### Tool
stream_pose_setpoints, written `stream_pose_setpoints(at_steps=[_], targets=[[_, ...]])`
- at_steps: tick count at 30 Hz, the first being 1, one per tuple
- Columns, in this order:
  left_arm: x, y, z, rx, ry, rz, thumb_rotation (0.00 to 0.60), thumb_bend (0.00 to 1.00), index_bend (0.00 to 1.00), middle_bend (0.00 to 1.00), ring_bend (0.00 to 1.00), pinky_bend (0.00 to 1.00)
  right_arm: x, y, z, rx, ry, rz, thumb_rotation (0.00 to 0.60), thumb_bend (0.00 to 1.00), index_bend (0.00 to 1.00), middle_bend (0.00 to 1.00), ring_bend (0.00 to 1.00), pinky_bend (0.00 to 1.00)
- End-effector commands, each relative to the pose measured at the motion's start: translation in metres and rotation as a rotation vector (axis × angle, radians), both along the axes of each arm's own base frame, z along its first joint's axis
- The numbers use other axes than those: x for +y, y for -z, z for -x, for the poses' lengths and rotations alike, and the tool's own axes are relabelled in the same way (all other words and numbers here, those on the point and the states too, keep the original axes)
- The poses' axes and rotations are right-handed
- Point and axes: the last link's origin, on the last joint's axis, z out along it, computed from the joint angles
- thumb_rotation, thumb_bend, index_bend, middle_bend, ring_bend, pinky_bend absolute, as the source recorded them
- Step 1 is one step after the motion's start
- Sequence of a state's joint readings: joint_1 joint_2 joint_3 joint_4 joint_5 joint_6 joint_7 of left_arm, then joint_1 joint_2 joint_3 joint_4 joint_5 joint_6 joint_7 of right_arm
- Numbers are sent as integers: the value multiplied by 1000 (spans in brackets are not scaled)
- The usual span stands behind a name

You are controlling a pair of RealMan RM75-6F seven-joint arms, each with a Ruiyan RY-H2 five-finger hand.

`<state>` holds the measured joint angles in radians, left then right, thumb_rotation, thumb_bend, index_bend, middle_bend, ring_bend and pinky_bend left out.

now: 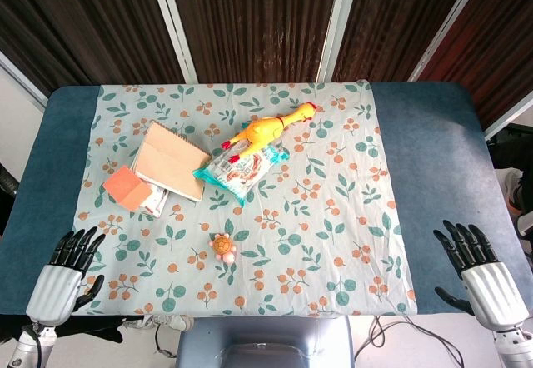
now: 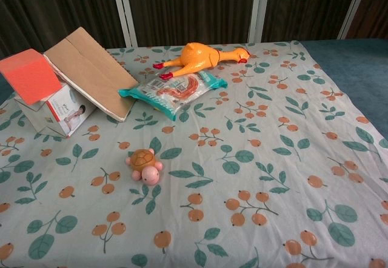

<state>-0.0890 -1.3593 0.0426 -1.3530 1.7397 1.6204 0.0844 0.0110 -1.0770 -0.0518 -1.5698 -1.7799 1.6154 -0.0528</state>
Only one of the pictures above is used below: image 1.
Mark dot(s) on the white red small packet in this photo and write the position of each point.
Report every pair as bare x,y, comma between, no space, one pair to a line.
155,202

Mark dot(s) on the blue table cover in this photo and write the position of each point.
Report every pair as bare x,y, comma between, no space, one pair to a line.
437,168

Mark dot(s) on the brown spiral notebook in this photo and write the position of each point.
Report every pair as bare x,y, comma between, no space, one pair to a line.
170,162

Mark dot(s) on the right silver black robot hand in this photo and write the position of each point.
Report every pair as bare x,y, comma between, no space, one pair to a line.
485,284

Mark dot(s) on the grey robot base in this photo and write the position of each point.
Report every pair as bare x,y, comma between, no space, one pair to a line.
266,343

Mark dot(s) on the yellow rubber chicken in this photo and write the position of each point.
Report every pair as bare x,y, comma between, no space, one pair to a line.
266,128

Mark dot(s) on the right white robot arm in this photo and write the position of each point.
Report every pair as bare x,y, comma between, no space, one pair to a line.
514,349

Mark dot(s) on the floral patterned tablecloth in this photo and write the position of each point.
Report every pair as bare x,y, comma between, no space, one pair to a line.
291,226

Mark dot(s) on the small orange toy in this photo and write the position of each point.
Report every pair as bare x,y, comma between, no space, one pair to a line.
222,247

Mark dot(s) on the orange paper pad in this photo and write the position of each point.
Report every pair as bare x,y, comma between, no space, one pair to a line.
127,187

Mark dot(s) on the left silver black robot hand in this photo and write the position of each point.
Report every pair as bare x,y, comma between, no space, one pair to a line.
56,286

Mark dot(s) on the teal snack bag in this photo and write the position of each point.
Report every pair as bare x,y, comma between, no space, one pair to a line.
241,168

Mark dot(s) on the white sneaker with black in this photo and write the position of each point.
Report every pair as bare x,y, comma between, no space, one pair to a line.
514,187

